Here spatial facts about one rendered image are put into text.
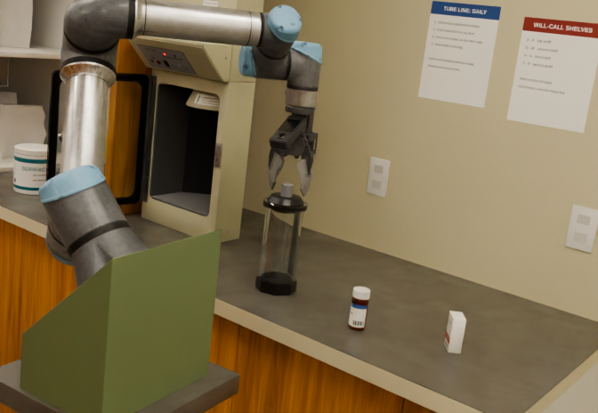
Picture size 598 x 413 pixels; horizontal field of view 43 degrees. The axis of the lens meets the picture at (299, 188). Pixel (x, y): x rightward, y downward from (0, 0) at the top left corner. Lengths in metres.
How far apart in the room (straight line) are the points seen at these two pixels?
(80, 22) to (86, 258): 0.51
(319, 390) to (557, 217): 0.81
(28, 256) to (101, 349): 1.27
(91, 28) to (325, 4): 1.05
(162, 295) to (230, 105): 0.97
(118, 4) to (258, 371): 0.87
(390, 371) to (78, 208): 0.68
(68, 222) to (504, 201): 1.25
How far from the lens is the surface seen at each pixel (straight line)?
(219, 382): 1.44
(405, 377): 1.55
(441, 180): 2.25
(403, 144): 2.30
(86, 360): 1.26
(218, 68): 2.09
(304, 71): 1.79
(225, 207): 2.22
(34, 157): 2.61
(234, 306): 1.79
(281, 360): 1.77
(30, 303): 2.50
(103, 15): 1.59
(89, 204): 1.36
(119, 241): 1.34
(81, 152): 1.57
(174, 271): 1.28
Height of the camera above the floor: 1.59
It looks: 12 degrees down
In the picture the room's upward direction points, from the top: 7 degrees clockwise
